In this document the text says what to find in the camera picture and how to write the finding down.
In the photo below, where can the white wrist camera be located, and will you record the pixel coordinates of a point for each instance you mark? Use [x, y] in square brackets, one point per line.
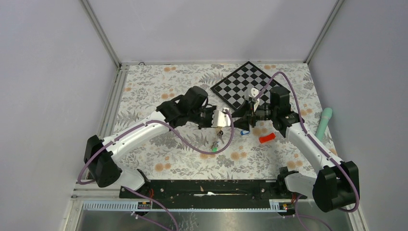
[221, 118]
[252, 96]

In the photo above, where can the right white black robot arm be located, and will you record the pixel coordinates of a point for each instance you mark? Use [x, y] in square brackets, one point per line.
[336, 184]

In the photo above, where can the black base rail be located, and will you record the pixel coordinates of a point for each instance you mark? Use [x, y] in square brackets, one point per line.
[211, 193]

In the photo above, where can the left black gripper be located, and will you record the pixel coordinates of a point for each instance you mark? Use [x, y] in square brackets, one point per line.
[209, 124]

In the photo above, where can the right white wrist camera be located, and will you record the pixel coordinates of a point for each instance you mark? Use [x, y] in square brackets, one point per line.
[252, 96]

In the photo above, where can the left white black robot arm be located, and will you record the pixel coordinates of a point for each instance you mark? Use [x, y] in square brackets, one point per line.
[102, 155]

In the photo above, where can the floral table mat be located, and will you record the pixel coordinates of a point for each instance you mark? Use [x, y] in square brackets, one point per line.
[186, 156]

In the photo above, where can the mint green cylinder handle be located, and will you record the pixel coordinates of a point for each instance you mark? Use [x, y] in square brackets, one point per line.
[323, 124]

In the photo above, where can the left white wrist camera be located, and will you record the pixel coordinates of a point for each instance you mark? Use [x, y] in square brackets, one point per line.
[221, 118]

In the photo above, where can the red plastic block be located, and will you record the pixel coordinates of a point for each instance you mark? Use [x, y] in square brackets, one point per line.
[267, 138]

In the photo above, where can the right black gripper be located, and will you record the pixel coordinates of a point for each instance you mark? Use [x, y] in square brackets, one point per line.
[243, 123]

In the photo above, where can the white slotted cable duct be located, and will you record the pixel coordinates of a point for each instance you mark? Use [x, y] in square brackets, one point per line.
[144, 206]

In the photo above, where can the large grey metal keyring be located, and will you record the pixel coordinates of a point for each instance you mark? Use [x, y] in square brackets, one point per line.
[219, 134]

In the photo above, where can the black white checkerboard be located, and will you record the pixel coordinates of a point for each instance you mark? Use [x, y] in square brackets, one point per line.
[231, 89]

